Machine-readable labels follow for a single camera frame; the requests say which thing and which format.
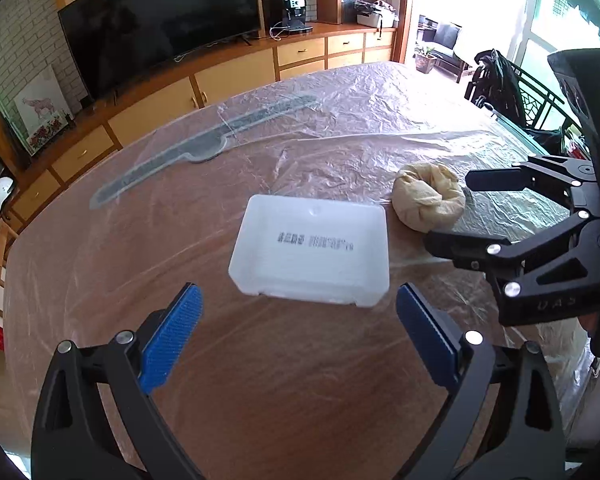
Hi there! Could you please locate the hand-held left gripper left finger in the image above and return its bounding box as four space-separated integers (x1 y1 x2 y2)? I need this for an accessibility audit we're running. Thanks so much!
30 282 206 480

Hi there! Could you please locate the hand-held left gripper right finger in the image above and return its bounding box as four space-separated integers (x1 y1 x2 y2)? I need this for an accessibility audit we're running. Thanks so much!
396 282 571 480

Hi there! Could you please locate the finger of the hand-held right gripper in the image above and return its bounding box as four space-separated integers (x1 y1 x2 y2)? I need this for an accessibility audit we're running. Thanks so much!
465 155 600 206
424 209 599 328

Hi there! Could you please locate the beige cloth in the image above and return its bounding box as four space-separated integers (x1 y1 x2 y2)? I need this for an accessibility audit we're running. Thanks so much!
391 162 467 233

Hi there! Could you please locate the white plastic box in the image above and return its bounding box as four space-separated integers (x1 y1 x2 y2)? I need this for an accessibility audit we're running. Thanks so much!
228 194 391 308

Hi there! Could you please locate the person's right hand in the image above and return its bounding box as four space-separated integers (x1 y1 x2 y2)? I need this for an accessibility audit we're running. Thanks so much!
577 310 600 342

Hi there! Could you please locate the dark lattice chair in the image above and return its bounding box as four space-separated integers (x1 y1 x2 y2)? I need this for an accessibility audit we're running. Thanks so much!
510 62 588 153

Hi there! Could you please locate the potted plant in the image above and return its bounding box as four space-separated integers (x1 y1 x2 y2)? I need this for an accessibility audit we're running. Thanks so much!
413 44 438 75

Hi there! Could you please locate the dark sofa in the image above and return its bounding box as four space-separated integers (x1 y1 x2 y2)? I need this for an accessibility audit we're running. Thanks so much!
417 16 476 73

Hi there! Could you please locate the glass balcony door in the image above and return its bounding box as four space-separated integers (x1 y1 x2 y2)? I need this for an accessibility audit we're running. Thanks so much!
510 0 600 91

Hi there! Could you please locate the long grey strip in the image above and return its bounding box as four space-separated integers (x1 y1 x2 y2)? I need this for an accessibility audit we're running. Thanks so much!
90 95 321 209

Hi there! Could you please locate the white printer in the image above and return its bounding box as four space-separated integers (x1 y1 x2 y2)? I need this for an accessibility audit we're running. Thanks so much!
356 1 398 29

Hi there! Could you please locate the white helmet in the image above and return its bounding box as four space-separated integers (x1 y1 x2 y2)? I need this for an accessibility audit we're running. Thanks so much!
0 177 17 213

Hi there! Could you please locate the wooden television cabinet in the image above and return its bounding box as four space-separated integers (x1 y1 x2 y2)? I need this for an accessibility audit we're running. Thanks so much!
0 27 398 233

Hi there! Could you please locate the black coffee machine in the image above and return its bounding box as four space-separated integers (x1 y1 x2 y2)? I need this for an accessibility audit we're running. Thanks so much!
261 0 314 36

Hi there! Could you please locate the animal and flowers painting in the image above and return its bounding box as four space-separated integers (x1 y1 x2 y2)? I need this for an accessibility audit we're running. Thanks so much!
14 66 76 157

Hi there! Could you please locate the black flat television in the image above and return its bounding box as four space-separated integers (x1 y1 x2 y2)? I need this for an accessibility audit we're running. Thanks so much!
57 0 266 101

